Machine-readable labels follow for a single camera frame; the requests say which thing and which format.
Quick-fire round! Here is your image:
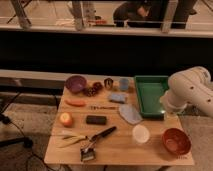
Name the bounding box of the black stand with cables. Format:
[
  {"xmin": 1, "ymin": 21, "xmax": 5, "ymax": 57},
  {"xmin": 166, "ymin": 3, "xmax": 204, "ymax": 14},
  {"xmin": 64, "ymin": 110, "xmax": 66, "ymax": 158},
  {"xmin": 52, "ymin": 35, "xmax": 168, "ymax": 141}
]
[{"xmin": 0, "ymin": 93, "xmax": 33, "ymax": 149}]

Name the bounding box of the red yellow apple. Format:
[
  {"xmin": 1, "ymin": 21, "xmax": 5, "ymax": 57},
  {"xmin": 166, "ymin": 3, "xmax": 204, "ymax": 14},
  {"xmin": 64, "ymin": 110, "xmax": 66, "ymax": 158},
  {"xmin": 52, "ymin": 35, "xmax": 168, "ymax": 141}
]
[{"xmin": 59, "ymin": 112, "xmax": 73, "ymax": 127}]

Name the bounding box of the small metal cup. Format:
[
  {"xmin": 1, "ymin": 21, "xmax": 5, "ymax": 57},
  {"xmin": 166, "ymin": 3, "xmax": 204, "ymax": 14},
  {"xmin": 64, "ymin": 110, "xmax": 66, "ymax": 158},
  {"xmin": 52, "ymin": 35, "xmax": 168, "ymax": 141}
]
[{"xmin": 104, "ymin": 78, "xmax": 113, "ymax": 89}]

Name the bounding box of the black handled brush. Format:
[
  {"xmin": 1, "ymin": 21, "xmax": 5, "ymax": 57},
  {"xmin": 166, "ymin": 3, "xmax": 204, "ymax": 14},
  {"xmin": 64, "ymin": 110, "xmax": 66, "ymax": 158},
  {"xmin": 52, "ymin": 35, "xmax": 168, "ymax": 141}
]
[{"xmin": 80, "ymin": 126, "xmax": 117, "ymax": 162}]

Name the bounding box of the blue cup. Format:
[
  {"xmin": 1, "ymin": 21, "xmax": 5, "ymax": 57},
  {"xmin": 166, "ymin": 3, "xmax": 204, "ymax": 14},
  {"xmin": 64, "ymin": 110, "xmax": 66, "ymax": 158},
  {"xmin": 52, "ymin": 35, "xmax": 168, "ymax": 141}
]
[{"xmin": 119, "ymin": 78, "xmax": 129, "ymax": 91}]

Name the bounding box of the bunch of dark grapes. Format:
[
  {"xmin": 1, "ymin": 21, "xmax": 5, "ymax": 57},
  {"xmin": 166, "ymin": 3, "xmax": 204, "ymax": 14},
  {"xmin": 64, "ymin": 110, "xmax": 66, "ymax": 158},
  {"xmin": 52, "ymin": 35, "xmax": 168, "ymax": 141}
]
[{"xmin": 83, "ymin": 82, "xmax": 103, "ymax": 97}]

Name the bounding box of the thin brown stick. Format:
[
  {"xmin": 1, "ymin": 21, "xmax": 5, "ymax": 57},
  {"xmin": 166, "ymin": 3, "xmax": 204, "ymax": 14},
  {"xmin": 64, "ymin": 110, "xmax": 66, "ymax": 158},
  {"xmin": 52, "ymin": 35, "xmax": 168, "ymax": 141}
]
[{"xmin": 90, "ymin": 106, "xmax": 117, "ymax": 110}]

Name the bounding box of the black rectangular block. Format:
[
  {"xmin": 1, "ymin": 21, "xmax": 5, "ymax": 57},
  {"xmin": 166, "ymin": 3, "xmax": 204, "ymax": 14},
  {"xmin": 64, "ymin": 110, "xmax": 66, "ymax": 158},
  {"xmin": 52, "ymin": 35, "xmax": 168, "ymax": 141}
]
[{"xmin": 86, "ymin": 115, "xmax": 107, "ymax": 125}]

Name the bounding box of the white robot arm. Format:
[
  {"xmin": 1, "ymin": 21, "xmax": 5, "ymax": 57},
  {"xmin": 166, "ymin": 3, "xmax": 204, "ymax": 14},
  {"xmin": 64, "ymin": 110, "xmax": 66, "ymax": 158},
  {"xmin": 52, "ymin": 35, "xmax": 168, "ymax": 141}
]
[{"xmin": 160, "ymin": 66, "xmax": 213, "ymax": 118}]

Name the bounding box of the wooden table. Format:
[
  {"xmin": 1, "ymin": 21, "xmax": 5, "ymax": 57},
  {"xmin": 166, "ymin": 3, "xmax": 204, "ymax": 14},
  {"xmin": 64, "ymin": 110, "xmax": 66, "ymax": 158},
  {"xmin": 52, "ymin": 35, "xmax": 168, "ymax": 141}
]
[{"xmin": 43, "ymin": 79, "xmax": 195, "ymax": 167}]

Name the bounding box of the red bowl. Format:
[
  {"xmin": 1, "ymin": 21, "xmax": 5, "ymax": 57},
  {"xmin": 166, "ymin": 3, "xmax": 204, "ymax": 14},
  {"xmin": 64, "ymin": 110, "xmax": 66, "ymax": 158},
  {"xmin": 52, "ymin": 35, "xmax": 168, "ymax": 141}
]
[{"xmin": 162, "ymin": 128, "xmax": 191, "ymax": 156}]

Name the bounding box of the green plastic tray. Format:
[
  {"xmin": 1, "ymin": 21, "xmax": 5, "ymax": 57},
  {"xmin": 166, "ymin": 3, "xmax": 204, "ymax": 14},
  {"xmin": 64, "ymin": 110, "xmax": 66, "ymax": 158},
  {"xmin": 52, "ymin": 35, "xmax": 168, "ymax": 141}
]
[{"xmin": 134, "ymin": 75, "xmax": 168, "ymax": 120}]

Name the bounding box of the purple bowl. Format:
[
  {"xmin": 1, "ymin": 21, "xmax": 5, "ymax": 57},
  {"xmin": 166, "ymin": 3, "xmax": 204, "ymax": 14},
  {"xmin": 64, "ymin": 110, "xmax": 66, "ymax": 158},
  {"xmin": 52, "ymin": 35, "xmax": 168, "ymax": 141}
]
[{"xmin": 65, "ymin": 75, "xmax": 87, "ymax": 93}]

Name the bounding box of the person in dark clothes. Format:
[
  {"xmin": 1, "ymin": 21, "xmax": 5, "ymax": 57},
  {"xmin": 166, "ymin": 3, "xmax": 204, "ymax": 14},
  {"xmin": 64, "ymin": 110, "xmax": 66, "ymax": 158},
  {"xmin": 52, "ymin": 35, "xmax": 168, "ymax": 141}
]
[{"xmin": 113, "ymin": 0, "xmax": 166, "ymax": 28}]

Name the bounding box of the light blue towel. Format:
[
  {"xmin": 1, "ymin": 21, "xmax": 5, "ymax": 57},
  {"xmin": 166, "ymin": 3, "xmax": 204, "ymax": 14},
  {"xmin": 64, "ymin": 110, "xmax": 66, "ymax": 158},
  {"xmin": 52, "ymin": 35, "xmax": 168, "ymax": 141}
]
[{"xmin": 119, "ymin": 104, "xmax": 142, "ymax": 125}]

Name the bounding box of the orange carrot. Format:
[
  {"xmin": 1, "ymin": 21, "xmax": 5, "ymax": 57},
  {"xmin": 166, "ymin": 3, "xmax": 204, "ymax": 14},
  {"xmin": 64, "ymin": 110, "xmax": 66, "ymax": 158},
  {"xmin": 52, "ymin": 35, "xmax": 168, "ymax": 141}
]
[{"xmin": 65, "ymin": 100, "xmax": 86, "ymax": 107}]

